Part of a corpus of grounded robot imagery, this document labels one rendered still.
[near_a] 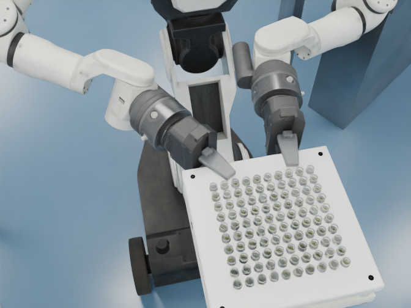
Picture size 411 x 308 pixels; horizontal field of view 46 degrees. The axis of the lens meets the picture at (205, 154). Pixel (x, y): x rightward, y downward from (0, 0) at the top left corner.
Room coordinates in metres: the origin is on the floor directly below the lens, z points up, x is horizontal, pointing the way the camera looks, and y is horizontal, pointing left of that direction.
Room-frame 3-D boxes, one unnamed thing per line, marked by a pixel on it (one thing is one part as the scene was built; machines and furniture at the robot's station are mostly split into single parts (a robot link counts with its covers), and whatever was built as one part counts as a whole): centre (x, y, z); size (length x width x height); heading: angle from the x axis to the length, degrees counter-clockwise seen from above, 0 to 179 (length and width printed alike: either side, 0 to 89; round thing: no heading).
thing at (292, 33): (0.70, -0.15, 1.06); 0.13 x 0.07 x 0.09; 121
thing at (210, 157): (0.42, -0.02, 1.07); 0.06 x 0.03 x 0.02; 44
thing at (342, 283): (0.32, -0.11, 1.05); 0.25 x 0.24 x 0.02; 102
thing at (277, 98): (0.54, -0.13, 1.05); 0.12 x 0.10 x 0.13; 4
